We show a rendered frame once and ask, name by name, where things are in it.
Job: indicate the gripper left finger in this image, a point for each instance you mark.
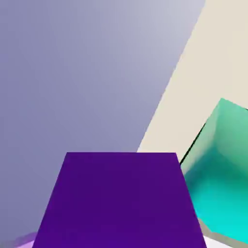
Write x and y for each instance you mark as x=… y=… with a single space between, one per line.
x=27 y=243

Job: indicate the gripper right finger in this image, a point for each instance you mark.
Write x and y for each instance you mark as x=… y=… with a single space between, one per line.
x=217 y=243

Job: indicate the small purple cube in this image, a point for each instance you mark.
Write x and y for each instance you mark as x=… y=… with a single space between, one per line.
x=120 y=201

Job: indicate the large teal box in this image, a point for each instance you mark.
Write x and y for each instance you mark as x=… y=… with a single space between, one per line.
x=219 y=184

